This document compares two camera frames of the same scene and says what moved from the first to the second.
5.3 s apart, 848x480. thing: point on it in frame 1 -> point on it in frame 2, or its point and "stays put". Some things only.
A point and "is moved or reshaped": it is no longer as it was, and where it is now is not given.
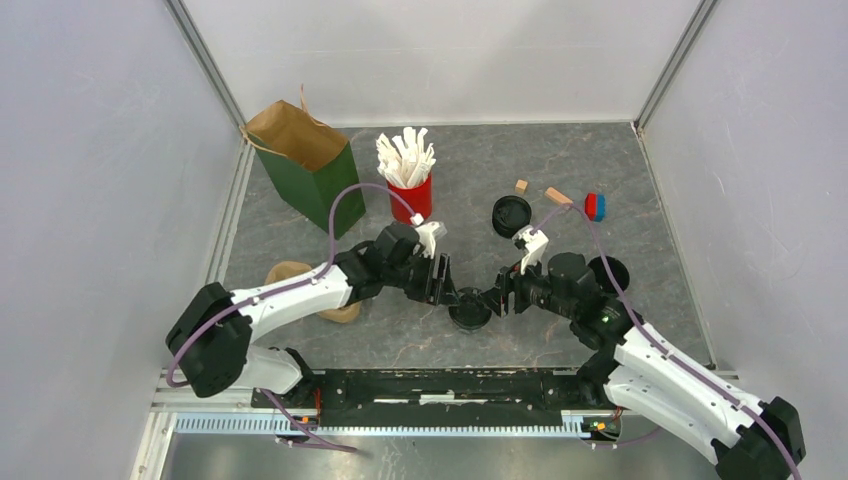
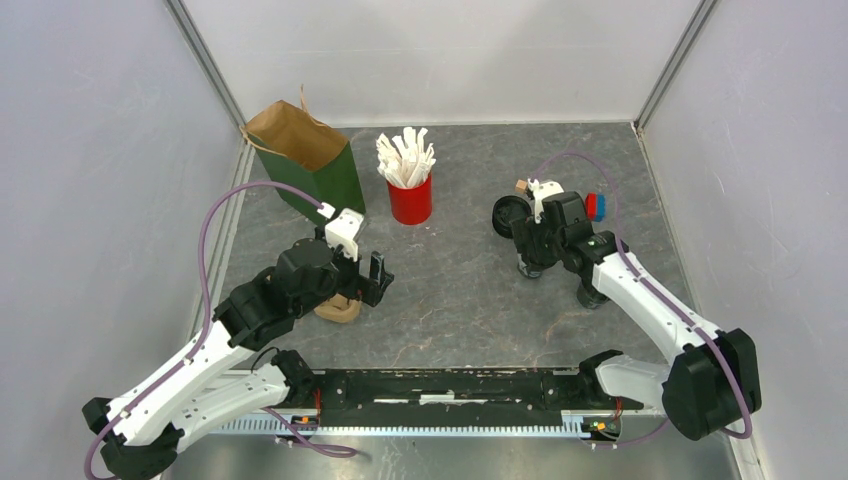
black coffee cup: (470, 316) is moved or reshaped
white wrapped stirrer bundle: (405, 161) stays put
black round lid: (510, 214) stays put
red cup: (419, 199) stays put
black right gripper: (510, 281) -> (525, 230)
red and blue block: (595, 206) stays put
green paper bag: (309, 163) stays put
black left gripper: (437, 291) -> (369, 289)
